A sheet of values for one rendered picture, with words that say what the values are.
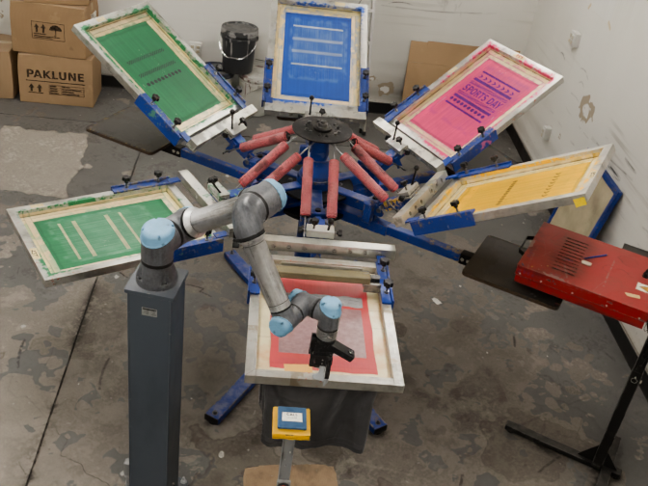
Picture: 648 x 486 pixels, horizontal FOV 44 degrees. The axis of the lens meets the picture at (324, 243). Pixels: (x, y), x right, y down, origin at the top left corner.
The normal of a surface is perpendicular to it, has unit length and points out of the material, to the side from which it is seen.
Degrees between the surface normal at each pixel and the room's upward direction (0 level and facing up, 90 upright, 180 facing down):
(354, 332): 0
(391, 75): 90
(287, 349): 0
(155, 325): 90
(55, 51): 91
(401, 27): 90
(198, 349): 0
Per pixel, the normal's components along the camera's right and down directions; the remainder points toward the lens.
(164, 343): -0.15, 0.52
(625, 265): 0.12, -0.83
